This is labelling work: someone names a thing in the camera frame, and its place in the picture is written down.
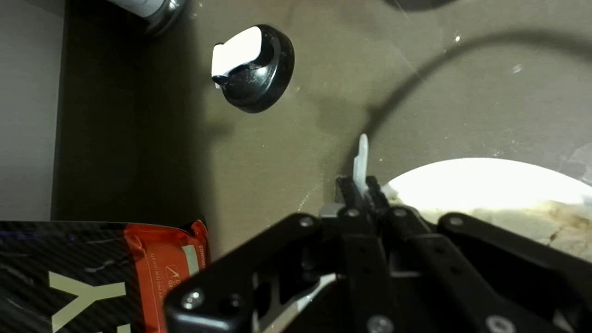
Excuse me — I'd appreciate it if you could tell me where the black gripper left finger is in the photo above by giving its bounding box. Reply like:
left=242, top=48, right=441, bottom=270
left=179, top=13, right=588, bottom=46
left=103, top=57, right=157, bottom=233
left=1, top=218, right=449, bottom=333
left=162, top=174, right=395, bottom=333

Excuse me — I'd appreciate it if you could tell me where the white bowl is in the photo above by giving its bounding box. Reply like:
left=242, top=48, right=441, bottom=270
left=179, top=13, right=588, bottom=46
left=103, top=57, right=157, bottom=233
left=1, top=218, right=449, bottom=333
left=379, top=155, right=592, bottom=265

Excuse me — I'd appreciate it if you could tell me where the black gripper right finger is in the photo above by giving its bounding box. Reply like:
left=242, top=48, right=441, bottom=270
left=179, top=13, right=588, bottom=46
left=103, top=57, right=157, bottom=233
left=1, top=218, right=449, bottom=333
left=366, top=176, right=592, bottom=333

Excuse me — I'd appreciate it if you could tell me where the small shaker cup black lid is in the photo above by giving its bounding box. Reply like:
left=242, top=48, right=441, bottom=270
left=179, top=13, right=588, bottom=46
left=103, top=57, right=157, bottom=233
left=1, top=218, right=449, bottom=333
left=382, top=0, right=458, bottom=13

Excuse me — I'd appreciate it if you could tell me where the white plastic scoop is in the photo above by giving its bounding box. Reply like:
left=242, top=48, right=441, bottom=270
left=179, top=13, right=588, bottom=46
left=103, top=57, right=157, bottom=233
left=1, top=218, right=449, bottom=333
left=349, top=131, right=371, bottom=194

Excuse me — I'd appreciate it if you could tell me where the black whey protein bag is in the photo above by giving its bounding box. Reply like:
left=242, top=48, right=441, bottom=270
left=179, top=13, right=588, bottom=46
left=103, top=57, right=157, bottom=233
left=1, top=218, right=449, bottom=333
left=0, top=217, right=212, bottom=333

